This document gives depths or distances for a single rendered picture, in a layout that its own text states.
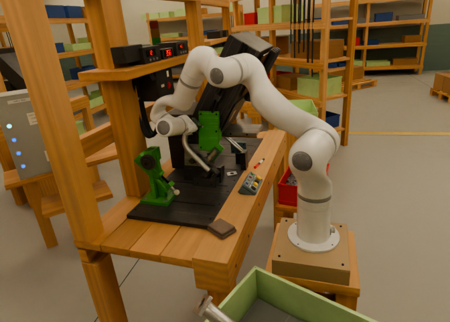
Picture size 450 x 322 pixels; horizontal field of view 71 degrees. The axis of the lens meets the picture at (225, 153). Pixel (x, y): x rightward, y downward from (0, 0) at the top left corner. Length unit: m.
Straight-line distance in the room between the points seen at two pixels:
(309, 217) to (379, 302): 1.32
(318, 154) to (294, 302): 0.45
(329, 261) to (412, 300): 1.34
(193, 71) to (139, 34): 10.72
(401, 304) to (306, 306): 1.43
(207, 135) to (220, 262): 0.73
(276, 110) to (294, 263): 0.52
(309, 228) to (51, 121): 1.00
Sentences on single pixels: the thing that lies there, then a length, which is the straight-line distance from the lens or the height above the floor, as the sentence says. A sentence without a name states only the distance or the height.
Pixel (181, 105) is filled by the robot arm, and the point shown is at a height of 1.39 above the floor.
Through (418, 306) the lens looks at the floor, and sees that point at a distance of 2.45.
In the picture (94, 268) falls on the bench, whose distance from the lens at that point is 1.58.
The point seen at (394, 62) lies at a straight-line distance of 10.36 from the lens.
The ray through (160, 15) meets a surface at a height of 2.09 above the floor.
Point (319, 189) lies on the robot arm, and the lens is 1.10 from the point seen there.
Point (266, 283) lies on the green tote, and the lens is 1.08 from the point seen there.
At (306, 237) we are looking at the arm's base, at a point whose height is 0.95.
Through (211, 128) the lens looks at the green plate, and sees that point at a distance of 1.67.
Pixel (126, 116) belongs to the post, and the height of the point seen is 1.31.
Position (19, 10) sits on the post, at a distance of 1.27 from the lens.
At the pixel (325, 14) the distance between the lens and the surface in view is 4.06.
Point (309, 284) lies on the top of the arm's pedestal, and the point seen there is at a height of 0.83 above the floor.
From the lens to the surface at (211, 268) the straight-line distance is 1.23.
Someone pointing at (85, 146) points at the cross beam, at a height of 1.24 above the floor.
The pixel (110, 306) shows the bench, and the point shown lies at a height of 0.52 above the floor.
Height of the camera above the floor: 1.69
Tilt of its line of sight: 22 degrees down
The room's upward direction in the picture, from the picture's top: 5 degrees counter-clockwise
